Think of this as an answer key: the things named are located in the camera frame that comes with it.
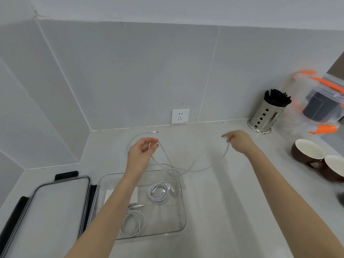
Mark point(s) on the person's right forearm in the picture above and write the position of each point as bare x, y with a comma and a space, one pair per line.
290, 196

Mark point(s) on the person's left forearm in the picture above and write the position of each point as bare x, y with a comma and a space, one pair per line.
110, 212

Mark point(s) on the dark grey cup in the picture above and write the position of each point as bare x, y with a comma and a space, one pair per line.
318, 107

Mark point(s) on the person's right fingers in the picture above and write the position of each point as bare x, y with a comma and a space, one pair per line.
228, 136

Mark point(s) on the person's left hand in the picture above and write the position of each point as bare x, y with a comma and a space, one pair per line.
138, 155

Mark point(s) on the bundle of black chopsticks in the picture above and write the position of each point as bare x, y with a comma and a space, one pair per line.
276, 98

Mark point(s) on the white wall socket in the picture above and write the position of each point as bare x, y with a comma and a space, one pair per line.
180, 116

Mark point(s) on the white charger adapter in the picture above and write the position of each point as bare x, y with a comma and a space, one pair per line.
108, 194

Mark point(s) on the clear container with orange clips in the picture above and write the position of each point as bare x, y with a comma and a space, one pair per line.
298, 104

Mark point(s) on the clear glass storage container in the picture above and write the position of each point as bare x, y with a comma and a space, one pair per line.
164, 212

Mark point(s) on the perforated steel utensil holder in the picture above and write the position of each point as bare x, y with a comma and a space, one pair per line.
266, 116

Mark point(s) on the person's right hand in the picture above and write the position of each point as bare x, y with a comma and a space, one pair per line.
243, 142

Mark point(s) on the brown mug with white inside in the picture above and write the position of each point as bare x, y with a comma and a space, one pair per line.
334, 169
301, 154

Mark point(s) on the clear lid with black clips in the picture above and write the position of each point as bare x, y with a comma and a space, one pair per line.
51, 212

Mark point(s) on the person's left thumb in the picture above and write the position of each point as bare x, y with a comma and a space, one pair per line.
150, 141

